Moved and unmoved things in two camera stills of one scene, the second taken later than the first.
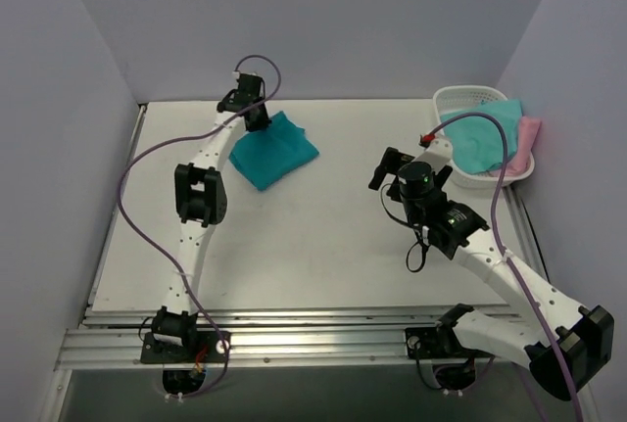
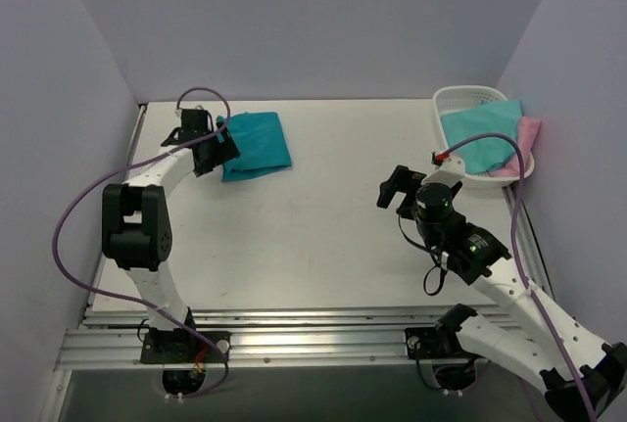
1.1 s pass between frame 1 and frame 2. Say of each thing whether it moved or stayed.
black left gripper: moved
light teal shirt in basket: stayed
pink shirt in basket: stayed
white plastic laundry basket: stayed
